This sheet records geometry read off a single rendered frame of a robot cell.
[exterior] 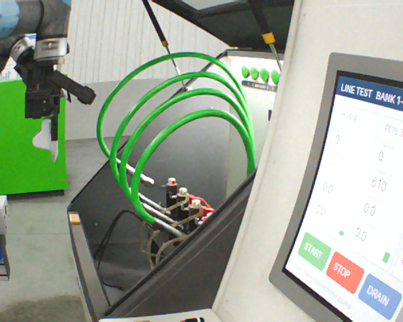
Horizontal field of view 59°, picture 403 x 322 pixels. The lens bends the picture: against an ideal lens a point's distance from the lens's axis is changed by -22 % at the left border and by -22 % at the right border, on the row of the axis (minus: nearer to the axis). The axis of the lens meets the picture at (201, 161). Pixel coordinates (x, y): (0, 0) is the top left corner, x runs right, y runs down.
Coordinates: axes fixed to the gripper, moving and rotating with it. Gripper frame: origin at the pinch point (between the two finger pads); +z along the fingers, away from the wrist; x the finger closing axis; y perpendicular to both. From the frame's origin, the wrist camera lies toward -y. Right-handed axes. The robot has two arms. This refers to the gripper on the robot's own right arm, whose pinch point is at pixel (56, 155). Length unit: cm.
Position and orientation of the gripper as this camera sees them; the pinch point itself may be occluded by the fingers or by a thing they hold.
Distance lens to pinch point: 85.4
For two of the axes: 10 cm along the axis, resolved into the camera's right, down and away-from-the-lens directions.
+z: -0.3, 9.7, 2.4
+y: -9.3, 0.6, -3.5
